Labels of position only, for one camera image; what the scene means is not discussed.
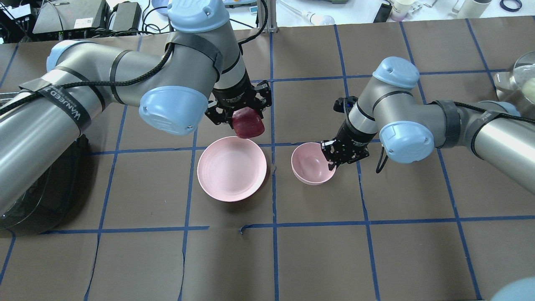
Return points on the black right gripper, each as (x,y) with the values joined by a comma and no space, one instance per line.
(352,138)

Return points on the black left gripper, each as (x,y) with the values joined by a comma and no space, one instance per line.
(235,94)

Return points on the red apple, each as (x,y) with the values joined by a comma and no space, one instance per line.
(247,123)

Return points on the pink bowl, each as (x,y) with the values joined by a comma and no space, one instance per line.
(309,164)

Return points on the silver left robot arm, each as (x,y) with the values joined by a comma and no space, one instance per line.
(201,73)

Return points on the pink plate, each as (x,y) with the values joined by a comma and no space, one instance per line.
(232,169)

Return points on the black power adapter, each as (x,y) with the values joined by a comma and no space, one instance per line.
(126,17)

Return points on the white paper cup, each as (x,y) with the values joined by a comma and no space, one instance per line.
(400,9)

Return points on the black computer box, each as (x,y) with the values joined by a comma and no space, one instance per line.
(68,16)

